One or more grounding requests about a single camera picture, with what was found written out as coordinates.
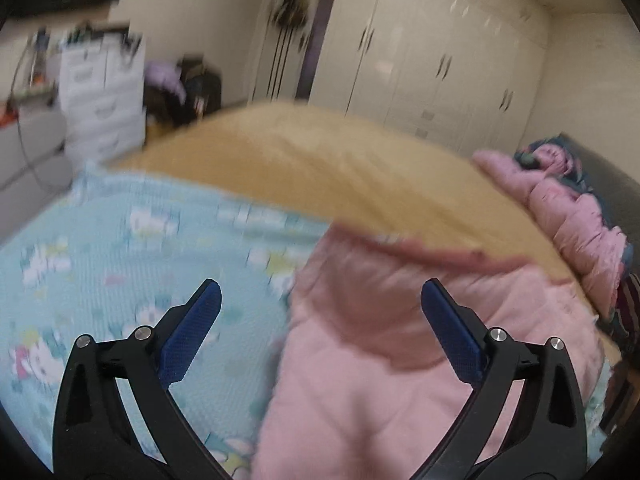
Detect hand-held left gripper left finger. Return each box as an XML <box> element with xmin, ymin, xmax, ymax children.
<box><xmin>51</xmin><ymin>278</ymin><xmax>236</xmax><ymax>480</ymax></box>

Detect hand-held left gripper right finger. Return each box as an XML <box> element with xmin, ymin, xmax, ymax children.
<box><xmin>420</xmin><ymin>277</ymin><xmax>588</xmax><ymax>480</ymax></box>

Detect pink quilted jacket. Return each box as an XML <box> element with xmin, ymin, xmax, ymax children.
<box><xmin>252</xmin><ymin>225</ymin><xmax>608</xmax><ymax>480</ymax></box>

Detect pink puffy jacket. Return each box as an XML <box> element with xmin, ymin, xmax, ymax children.
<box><xmin>472</xmin><ymin>140</ymin><xmax>628</xmax><ymax>321</ymax></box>

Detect striped cloth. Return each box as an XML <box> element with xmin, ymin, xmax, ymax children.
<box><xmin>606</xmin><ymin>272</ymin><xmax>640</xmax><ymax>338</ymax></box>

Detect tan bed blanket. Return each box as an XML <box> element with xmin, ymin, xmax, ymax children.
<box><xmin>107</xmin><ymin>102</ymin><xmax>576</xmax><ymax>281</ymax></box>

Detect grey headboard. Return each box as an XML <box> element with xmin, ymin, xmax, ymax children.
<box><xmin>555</xmin><ymin>132</ymin><xmax>640</xmax><ymax>248</ymax></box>

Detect black bag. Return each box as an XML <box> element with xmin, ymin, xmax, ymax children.
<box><xmin>160</xmin><ymin>55</ymin><xmax>223</xmax><ymax>128</ymax></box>

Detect white drawer cabinet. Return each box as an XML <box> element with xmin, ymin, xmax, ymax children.
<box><xmin>59</xmin><ymin>30</ymin><xmax>147</xmax><ymax>162</ymax></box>

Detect purple cloth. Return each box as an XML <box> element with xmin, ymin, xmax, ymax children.
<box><xmin>144</xmin><ymin>60</ymin><xmax>187</xmax><ymax>102</ymax></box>

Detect white wardrobe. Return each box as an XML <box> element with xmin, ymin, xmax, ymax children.
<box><xmin>310</xmin><ymin>0</ymin><xmax>551</xmax><ymax>153</ymax></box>

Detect white door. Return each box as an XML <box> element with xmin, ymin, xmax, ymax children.
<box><xmin>247</xmin><ymin>0</ymin><xmax>331</xmax><ymax>106</ymax></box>

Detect bags hanging on door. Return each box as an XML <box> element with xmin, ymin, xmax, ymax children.
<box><xmin>272</xmin><ymin>0</ymin><xmax>312</xmax><ymax>30</ymax></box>

